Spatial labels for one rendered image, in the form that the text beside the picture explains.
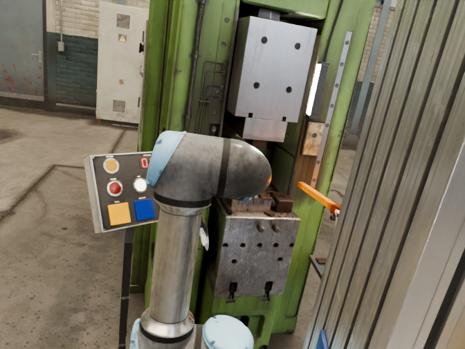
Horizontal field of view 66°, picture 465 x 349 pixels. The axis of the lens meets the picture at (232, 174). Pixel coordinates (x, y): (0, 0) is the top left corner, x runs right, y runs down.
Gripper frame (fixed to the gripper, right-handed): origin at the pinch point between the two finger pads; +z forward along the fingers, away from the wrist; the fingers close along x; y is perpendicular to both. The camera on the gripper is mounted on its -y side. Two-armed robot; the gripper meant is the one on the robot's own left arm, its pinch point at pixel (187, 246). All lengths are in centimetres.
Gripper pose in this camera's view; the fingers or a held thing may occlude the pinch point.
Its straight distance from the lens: 133.2
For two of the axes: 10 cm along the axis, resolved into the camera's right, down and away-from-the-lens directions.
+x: 9.8, 1.8, -0.6
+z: -1.5, 9.4, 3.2
